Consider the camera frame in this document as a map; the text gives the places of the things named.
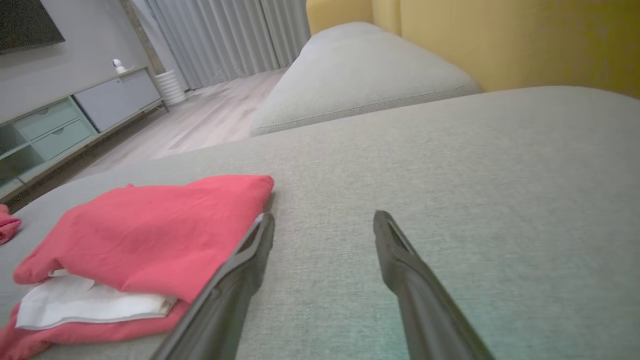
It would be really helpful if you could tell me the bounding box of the red basketball jersey black lettering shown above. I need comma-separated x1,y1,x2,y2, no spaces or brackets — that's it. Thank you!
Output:
0,174,275,360

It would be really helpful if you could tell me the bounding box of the grey pleated curtain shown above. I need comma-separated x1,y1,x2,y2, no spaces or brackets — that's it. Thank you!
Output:
131,0,312,91

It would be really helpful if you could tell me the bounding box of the black wall television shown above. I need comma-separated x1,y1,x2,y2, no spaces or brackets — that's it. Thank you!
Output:
0,0,66,55

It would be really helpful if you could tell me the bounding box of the low grey TV cabinet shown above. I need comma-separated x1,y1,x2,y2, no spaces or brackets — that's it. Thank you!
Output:
0,66,169,203

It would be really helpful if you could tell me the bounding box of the large grey sofa ottoman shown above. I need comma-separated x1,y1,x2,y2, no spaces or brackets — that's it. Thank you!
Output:
0,86,640,360

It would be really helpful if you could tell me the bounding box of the wide yellow sofa back cushion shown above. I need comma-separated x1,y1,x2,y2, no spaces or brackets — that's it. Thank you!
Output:
372,0,640,98

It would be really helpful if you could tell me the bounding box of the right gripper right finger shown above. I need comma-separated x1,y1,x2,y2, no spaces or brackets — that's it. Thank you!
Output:
373,210,496,360

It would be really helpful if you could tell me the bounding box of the white ribbed cylinder bin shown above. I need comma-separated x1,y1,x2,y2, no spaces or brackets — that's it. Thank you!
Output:
155,69,188,107

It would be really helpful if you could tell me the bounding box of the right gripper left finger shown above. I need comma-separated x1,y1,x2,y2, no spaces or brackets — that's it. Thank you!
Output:
150,213,276,360

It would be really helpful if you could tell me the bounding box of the red shorts white trim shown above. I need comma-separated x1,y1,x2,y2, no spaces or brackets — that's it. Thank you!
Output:
0,203,22,246

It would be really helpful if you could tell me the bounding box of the narrow yellow sofa back cushion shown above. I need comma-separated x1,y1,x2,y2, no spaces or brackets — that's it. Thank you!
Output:
306,0,375,36

